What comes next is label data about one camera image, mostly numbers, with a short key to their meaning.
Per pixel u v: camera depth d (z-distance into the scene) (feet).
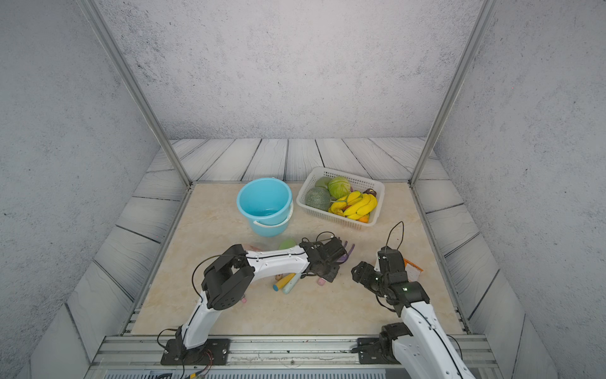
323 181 3.63
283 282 2.74
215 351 2.39
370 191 3.54
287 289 2.73
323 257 2.25
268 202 3.02
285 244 3.25
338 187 3.32
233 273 1.67
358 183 3.65
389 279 1.98
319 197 3.28
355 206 3.16
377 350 2.38
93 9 2.30
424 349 1.55
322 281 2.82
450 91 2.90
